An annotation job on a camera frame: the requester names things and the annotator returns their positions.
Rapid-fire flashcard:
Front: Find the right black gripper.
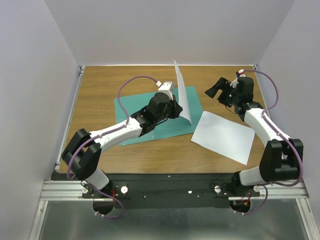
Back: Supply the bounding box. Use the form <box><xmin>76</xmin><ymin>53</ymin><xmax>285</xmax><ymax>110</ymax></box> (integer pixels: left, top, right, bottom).
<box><xmin>204</xmin><ymin>77</ymin><xmax>240</xmax><ymax>108</ymax></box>

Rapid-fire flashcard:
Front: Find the white paper sheet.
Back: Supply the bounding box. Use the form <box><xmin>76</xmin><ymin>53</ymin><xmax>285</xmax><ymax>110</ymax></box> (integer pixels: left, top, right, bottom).
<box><xmin>191</xmin><ymin>111</ymin><xmax>255</xmax><ymax>165</ymax></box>
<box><xmin>173</xmin><ymin>59</ymin><xmax>192</xmax><ymax>125</ymax></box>

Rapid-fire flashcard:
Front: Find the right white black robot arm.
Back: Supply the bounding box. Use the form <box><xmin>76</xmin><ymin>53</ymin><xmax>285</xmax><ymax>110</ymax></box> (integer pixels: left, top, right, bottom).
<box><xmin>205</xmin><ymin>74</ymin><xmax>304</xmax><ymax>196</ymax></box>

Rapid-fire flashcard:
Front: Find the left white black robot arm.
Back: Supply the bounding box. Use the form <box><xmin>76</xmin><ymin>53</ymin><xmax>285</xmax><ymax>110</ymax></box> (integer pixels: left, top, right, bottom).
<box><xmin>61</xmin><ymin>92</ymin><xmax>183</xmax><ymax>198</ymax></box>

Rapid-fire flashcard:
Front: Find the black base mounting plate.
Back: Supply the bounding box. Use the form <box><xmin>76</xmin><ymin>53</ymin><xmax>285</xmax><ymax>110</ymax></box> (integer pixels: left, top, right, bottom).
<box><xmin>51</xmin><ymin>172</ymin><xmax>265</xmax><ymax>214</ymax></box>

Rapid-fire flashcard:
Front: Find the metal sheet front panel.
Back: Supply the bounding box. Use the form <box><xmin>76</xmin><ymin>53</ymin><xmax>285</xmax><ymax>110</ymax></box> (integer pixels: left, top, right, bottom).
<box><xmin>30</xmin><ymin>199</ymin><xmax>320</xmax><ymax>240</ymax></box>

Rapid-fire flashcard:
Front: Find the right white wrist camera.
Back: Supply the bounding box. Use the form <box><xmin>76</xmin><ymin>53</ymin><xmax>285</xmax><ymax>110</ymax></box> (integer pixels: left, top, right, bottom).
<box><xmin>229</xmin><ymin>69</ymin><xmax>246</xmax><ymax>89</ymax></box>

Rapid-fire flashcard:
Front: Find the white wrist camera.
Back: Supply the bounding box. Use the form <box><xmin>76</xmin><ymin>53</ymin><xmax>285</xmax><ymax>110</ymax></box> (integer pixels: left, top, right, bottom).
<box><xmin>157</xmin><ymin>81</ymin><xmax>174</xmax><ymax>99</ymax></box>
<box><xmin>229</xmin><ymin>69</ymin><xmax>246</xmax><ymax>89</ymax></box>

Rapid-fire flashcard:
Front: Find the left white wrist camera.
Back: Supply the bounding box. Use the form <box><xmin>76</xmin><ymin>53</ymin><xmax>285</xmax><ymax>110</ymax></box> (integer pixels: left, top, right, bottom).
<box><xmin>157</xmin><ymin>81</ymin><xmax>174</xmax><ymax>99</ymax></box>

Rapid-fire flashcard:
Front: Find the right table edge rail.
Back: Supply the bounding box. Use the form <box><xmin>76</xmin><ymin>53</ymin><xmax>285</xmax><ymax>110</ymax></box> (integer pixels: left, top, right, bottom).
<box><xmin>251</xmin><ymin>64</ymin><xmax>294</xmax><ymax>179</ymax></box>

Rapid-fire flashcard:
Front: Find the table edge rail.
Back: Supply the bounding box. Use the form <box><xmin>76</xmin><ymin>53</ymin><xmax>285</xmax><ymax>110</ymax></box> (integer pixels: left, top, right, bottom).
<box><xmin>251</xmin><ymin>64</ymin><xmax>294</xmax><ymax>179</ymax></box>
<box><xmin>53</xmin><ymin>65</ymin><xmax>86</xmax><ymax>173</ymax></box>

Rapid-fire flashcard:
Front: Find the left table edge rail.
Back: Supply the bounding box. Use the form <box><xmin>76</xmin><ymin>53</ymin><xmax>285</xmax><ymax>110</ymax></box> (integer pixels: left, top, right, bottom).
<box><xmin>53</xmin><ymin>65</ymin><xmax>86</xmax><ymax>173</ymax></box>

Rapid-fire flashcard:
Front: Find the aluminium extrusion rail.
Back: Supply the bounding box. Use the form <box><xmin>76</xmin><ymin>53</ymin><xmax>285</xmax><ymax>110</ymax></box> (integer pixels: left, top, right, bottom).
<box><xmin>40</xmin><ymin>176</ymin><xmax>309</xmax><ymax>201</ymax></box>

